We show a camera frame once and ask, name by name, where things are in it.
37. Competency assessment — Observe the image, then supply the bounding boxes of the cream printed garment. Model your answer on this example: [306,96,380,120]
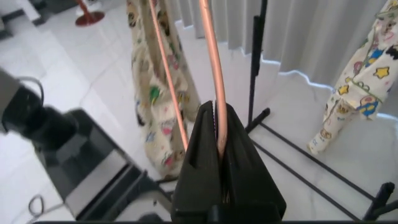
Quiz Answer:
[307,0,398,156]

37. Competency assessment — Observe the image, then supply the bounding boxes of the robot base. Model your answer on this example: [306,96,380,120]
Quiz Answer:
[34,107,175,223]

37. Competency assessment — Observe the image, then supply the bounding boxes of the cream printed trousers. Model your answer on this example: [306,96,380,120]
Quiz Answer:
[126,0,201,181]

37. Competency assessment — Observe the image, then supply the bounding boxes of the red stand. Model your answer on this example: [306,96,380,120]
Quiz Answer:
[74,0,106,27]

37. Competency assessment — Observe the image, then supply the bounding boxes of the white curtain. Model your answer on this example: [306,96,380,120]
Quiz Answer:
[169,0,398,94]

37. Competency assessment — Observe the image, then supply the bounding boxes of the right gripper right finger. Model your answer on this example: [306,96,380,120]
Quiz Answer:
[222,104,287,223]

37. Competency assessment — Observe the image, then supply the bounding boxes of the black clothes rack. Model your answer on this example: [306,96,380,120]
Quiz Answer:
[244,0,398,222]

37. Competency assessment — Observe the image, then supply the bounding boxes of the pink clothes hanger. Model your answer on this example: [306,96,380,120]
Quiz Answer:
[148,0,228,159]

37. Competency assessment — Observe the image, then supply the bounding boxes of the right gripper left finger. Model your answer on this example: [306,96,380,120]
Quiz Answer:
[171,101,224,223]

